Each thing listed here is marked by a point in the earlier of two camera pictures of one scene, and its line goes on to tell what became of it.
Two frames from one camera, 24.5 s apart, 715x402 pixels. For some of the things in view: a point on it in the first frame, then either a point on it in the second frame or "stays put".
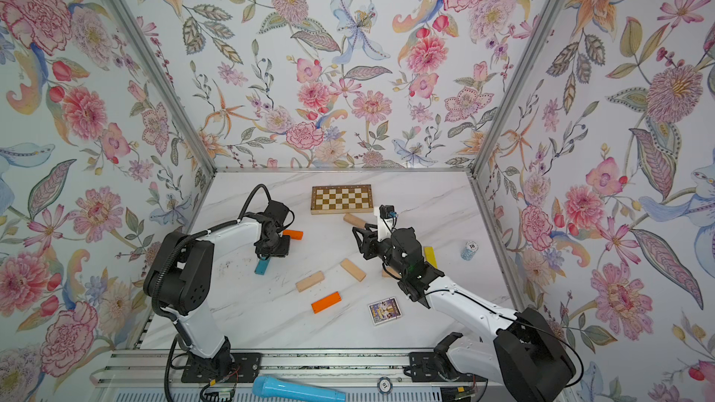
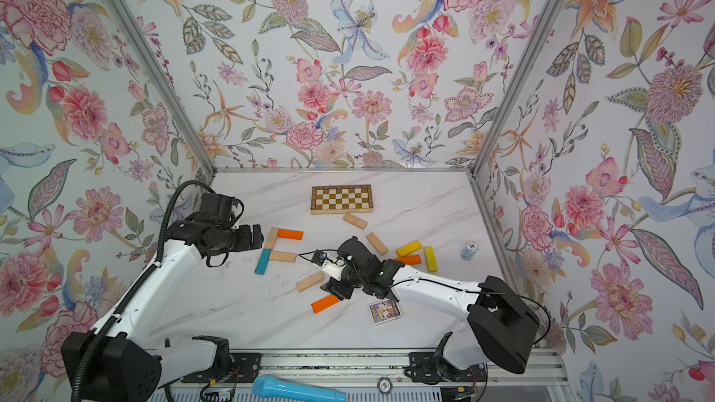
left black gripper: x=282 y=253 → x=248 y=241
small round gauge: x=384 y=385 stays put
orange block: x=297 y=235 stays put
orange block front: x=326 y=301 stays put
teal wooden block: x=262 y=265 stays put
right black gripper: x=372 y=244 → x=338 y=289
